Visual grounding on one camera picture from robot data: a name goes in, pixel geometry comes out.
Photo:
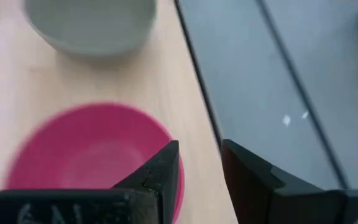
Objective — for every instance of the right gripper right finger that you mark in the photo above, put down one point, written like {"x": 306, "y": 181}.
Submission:
{"x": 253, "y": 193}

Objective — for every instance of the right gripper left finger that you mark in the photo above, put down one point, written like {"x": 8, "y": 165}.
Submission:
{"x": 154, "y": 186}

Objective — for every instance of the pink bowl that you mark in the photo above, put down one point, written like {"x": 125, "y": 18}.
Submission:
{"x": 89, "y": 149}

